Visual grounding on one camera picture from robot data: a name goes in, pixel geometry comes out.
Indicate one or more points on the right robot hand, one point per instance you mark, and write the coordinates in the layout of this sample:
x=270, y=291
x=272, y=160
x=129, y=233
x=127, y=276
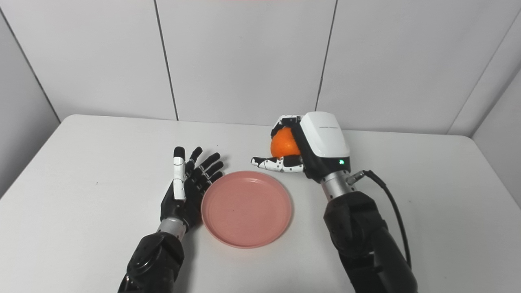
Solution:
x=317, y=146

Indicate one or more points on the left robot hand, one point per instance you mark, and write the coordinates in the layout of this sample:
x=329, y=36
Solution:
x=185, y=191

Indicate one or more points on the orange fruit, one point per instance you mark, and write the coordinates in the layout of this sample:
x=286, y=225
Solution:
x=284, y=142

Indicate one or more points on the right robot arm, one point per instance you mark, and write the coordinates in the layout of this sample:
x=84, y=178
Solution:
x=362, y=236

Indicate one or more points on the pink plate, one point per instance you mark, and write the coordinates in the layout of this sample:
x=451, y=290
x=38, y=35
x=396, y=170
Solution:
x=246, y=209

